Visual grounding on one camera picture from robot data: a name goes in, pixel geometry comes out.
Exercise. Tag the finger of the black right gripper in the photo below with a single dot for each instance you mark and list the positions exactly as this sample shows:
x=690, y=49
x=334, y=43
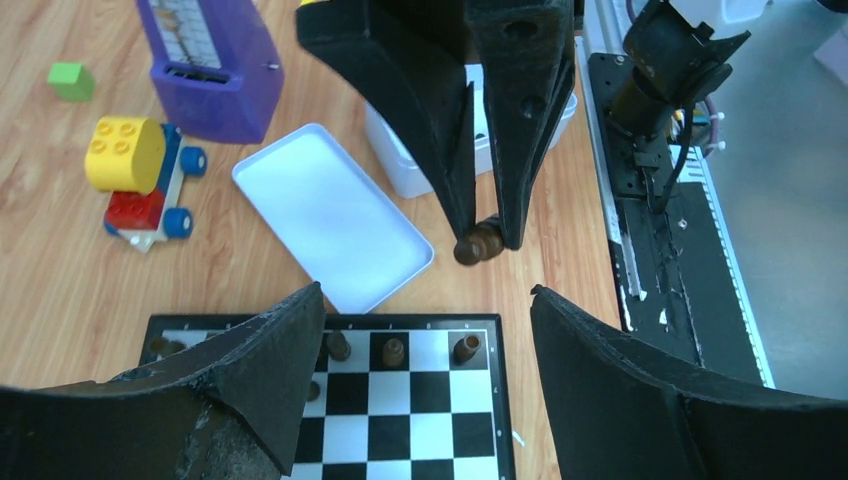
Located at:
x=527, y=52
x=407, y=60

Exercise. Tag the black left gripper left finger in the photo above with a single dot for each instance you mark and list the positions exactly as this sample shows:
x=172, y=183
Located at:
x=229, y=407

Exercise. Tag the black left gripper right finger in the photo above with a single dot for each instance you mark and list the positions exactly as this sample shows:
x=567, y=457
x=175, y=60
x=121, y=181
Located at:
x=620, y=408

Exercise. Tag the brown chess piece crossed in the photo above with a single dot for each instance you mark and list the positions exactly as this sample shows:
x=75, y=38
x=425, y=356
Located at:
x=337, y=346

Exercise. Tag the black white chess board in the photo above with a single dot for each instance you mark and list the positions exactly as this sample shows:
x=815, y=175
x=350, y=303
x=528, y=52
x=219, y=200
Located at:
x=427, y=419

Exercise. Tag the brown chess piece long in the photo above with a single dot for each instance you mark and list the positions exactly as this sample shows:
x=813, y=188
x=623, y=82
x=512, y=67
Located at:
x=393, y=353

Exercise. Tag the purple toy stand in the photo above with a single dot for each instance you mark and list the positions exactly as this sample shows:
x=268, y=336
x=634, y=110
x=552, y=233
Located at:
x=215, y=67

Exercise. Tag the toy car blue wheels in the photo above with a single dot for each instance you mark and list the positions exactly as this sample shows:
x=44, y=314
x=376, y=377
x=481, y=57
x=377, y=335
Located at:
x=142, y=164

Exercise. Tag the small green cube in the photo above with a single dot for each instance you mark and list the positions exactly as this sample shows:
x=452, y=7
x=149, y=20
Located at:
x=71, y=82

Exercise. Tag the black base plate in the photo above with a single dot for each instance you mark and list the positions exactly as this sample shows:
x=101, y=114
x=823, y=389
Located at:
x=679, y=285

